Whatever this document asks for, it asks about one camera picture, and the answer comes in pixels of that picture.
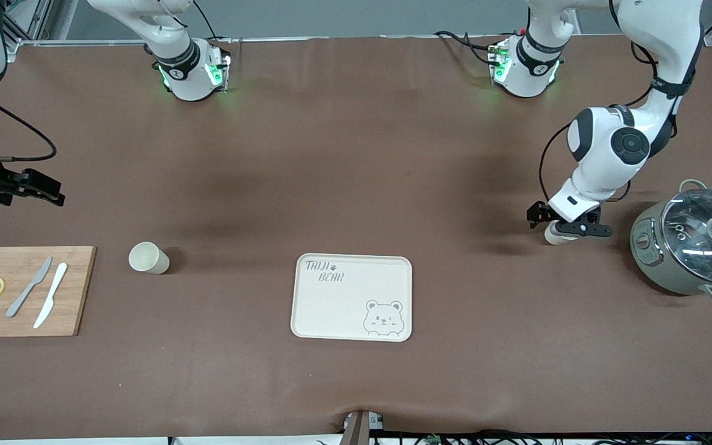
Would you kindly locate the bamboo cutting board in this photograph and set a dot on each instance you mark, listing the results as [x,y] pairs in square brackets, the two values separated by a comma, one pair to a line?
[78,296]

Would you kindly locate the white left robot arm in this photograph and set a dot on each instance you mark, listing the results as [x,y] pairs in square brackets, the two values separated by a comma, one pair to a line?
[597,167]

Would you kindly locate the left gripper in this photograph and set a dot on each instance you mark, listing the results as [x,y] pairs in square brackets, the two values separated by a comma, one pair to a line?
[538,212]

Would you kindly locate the grey plastic knife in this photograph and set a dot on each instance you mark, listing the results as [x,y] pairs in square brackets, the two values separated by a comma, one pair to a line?
[25,293]

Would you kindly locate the white plastic knife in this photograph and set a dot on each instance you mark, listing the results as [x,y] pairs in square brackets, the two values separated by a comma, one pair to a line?
[53,290]

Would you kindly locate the white plastic cup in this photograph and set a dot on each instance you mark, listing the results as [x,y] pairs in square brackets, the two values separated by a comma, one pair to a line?
[146,259]
[555,236]

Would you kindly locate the glass pot lid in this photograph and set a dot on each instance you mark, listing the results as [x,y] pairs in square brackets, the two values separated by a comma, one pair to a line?
[702,247]

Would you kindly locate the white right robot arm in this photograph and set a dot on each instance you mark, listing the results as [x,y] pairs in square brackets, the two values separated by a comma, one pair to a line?
[183,68]

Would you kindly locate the table edge clamp bracket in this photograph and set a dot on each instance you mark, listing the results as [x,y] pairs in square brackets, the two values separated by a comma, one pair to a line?
[356,432]

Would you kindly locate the brown table cover mat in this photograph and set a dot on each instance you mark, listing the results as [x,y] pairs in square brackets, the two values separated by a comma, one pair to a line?
[356,154]

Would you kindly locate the grey-green cooking pot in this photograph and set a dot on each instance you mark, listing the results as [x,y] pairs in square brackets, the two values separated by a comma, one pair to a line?
[659,266]

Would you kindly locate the white bear print tray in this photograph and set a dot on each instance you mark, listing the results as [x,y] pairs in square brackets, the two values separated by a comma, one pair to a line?
[343,309]

